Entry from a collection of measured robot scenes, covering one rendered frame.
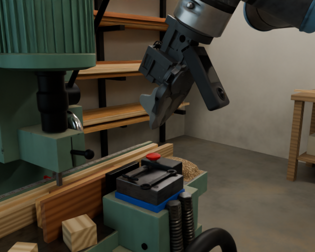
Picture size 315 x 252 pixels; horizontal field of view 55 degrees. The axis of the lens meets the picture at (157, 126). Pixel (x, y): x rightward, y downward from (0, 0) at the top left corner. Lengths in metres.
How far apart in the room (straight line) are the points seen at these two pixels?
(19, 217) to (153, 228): 0.26
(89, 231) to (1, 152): 0.27
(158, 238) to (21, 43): 0.40
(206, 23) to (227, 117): 3.76
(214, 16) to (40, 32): 0.28
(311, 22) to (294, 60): 3.27
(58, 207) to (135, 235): 0.15
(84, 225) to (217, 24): 0.40
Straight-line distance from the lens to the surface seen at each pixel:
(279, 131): 3.94
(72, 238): 0.56
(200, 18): 0.50
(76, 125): 0.79
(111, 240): 0.61
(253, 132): 4.08
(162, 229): 0.55
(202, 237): 0.50
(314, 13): 0.53
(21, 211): 0.65
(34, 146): 0.67
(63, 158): 0.62
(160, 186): 0.54
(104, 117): 3.03
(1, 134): 0.70
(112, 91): 3.66
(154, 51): 0.56
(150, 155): 0.62
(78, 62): 0.57
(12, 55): 0.58
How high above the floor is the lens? 1.23
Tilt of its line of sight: 13 degrees down
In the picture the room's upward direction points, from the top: straight up
